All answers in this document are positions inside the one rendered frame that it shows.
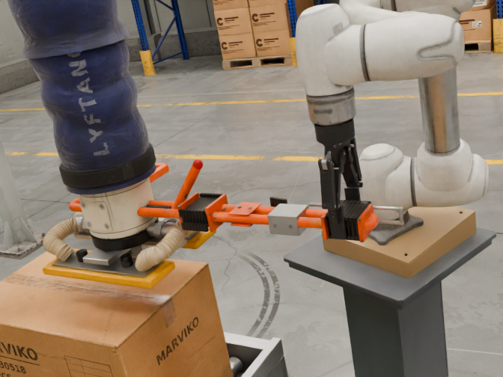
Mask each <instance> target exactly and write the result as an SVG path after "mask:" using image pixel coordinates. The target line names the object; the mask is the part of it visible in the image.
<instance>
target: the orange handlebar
mask: <svg viewBox="0 0 503 377"><path fill-rule="evenodd" d="M155 164H156V170H155V172H154V173H153V174H152V175H150V176H149V179H150V183H152V182H153V181H154V180H157V179H158V178H160V177H161V176H162V175H164V174H166V173H167V172H169V168H168V165H167V163H155ZM80 200H81V198H80V197H79V198H76V199H75V200H72V201H71V202H70V204H69V209H70V210H71V211H74V212H82V208H81V206H80V203H79V201H80ZM173 204H174V201H161V200H150V202H149V205H157V206H158V205H159V206H160V205H161V206H173ZM260 205H261V203H249V202H242V203H240V204H239V205H231V204H223V206H222V211H221V212H214V213H213V220H214V221H221V222H233V223H232V224H231V226H240V227H250V226H252V225H253V224H265V225H269V222H268V218H267V215H268V214H269V213H271V211H273V210H274V208H275V207H273V206H260ZM326 211H327V209H307V210H306V214H305V216H306V217H299V219H298V222H297V225H298V226H299V227H307V228H319V229H322V224H321V216H322V215H323V214H324V213H325V212H326ZM137 214H138V215H139V216H147V217H157V218H179V214H178V211H177V209H161V208H148V207H140V208H139V209H138V211H137ZM179 219H180V218H179ZM378 223H379V218H378V216H377V215H376V214H374V213H371V215H370V217H369V219H367V220H366V221H365V231H368V230H372V229H374V228H375V227H376V226H377V225H378Z"/></svg>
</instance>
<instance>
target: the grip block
mask: <svg viewBox="0 0 503 377"><path fill-rule="evenodd" d="M223 204H228V199H227V195H226V194H217V193H200V197H199V193H198V192H196V193H194V194H193V195H192V196H191V197H189V198H188V199H186V200H185V201H184V202H182V203H181V204H180V205H179V206H177V211H178V214H179V218H180V223H181V227H182V230H192V231H201V232H208V231H209V229H210V232H213V231H214V230H216V229H217V228H218V227H219V226H221V225H222V224H223V223H224V222H221V221H214V220H213V213H214V212H221V211H222V206H223Z"/></svg>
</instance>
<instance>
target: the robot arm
mask: <svg viewBox="0 0 503 377"><path fill-rule="evenodd" d="M475 2H476V0H340V2H339V5H338V4H322V5H317V6H313V7H310V8H308V9H306V10H304V11H303V12H302V13H301V15H300V16H299V18H298V20H297V23H296V60H297V65H298V70H299V76H300V79H301V81H302V83H303V85H304V88H305V93H306V100H307V104H308V113H309V118H310V121H311V122H312V123H314V129H315V135H316V139H317V142H319V143H321V144H323V145H324V158H323V159H318V166H319V169H320V187H321V200H322V208H323V209H327V210H328V214H329V224H330V230H331V235H332V238H333V239H346V238H347V232H346V226H345V220H344V208H343V206H342V205H340V198H341V174H342V175H343V178H344V181H345V183H346V185H347V187H345V188H344V192H345V198H346V200H363V201H371V204H373V206H398V207H399V206H402V207H403V220H404V225H399V224H380V223H378V225H377V226H376V227H375V228H374V229H372V231H371V233H370V234H369V235H368V238H370V239H372V240H374V241H375V242H377V244H378V245H387V244H388V243H389V242H390V241H391V240H393V239H395V238H397V237H399V236H401V235H403V234H404V233H406V232H408V231H410V230H412V229H414V228H416V227H420V226H422V225H423V224H424V220H423V219H422V218H419V217H415V216H413V215H410V214H409V212H408V209H410V208H413V207H448V206H461V205H465V204H467V203H471V202H474V201H476V200H479V199H481V198H482V197H483V196H484V195H485V194H486V193H487V189H488V182H489V168H488V164H487V163H486V162H485V160H484V159H483V158H482V157H480V156H479V155H478V154H472V152H471V150H470V147H469V145H468V144H467V143H466V142H465V141H464V140H463V139H461V138H460V127H459V114H458V101H457V69H456V66H457V64H458V62H459V61H461V60H462V58H463V55H464V49H465V38H464V31H463V27H462V25H461V24H459V21H460V16H461V13H462V12H466V11H468V10H469V9H470V8H471V7H472V6H473V5H474V4H475ZM411 79H418V87H419V95H420V102H421V116H422V124H423V132H424V143H423V144H422V145H421V146H420V147H419V148H418V152H417V157H414V158H412V157H408V156H404V155H403V153H402V151H401V150H399V149H398V148H396V147H395V146H392V145H389V144H375V145H371V146H369V147H367V148H365V149H364V150H363V151H362V154H361V155H360V157H359V158H358V154H357V150H356V138H355V127H354V120H353V117H354V116H355V115H356V102H355V95H354V93H355V91H354V88H353V85H356V84H359V83H362V82H373V81H384V82H393V81H403V80H411ZM334 168H339V169H334Z"/></svg>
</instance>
